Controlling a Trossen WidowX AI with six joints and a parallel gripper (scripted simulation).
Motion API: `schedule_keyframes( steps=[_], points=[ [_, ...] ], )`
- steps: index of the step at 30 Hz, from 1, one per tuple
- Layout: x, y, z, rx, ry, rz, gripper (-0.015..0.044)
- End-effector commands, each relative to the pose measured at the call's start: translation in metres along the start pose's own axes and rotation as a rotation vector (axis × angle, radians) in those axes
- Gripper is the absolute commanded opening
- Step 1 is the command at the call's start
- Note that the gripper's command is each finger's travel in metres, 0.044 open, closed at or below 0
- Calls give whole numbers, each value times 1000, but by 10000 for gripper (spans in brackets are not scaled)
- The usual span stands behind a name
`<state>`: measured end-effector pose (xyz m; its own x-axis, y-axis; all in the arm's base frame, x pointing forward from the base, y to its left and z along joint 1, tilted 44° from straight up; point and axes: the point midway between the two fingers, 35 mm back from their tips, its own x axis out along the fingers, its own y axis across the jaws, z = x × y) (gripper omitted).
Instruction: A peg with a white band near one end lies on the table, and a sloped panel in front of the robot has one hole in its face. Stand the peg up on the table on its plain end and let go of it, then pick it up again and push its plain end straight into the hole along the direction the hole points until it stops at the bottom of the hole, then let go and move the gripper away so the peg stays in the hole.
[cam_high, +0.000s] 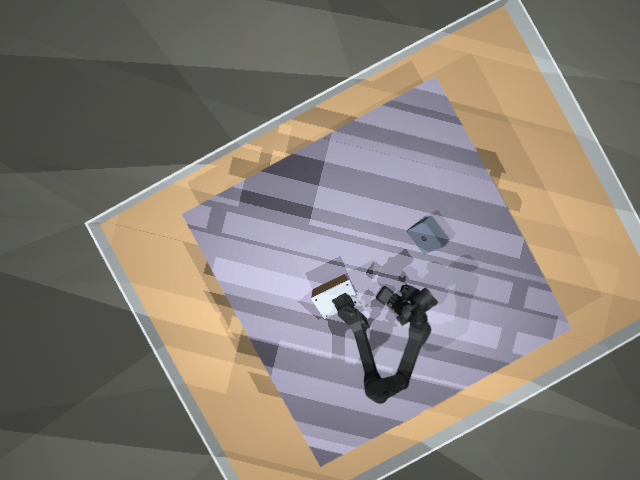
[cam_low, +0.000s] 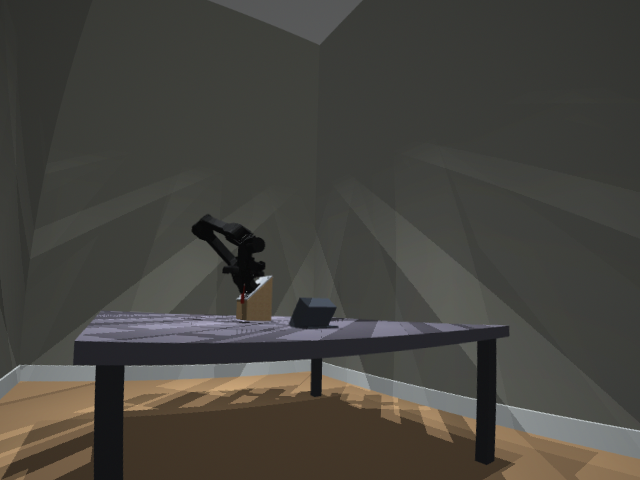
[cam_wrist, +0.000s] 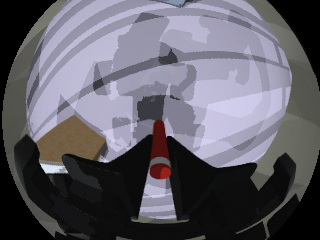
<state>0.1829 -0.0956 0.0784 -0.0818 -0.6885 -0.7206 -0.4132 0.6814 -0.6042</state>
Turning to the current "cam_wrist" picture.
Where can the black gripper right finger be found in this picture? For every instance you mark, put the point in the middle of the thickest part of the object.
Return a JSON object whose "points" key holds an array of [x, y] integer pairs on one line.
{"points": [[192, 179]]}

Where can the dark red peg with white band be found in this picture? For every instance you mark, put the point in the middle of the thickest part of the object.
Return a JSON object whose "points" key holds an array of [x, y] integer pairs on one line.
{"points": [[160, 167]]}

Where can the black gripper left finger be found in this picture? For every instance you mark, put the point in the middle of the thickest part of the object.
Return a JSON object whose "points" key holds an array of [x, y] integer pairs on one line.
{"points": [[124, 176]]}

